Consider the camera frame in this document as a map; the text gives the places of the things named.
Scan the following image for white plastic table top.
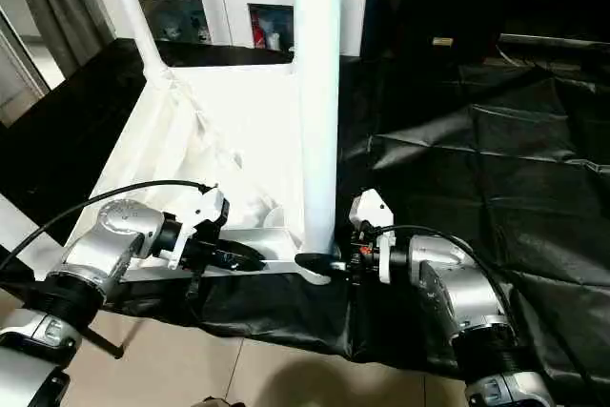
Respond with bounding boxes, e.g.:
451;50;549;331
45;61;345;287

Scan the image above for black work surface mat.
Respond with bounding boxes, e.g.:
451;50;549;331
0;37;610;379

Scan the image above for red item in cabinet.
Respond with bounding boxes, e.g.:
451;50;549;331
251;15;269;50

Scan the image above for grey metal bar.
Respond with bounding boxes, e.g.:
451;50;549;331
498;33;610;50

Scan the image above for grey curtain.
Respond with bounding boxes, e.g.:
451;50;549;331
9;0;116;75

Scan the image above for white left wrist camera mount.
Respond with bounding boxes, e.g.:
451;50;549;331
160;186;226;271

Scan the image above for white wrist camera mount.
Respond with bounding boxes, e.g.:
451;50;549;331
160;186;226;271
347;189;397;284

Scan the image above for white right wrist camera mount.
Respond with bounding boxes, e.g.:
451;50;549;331
347;189;397;284

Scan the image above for black left wrist camera cable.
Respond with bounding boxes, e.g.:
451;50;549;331
0;179;219;271

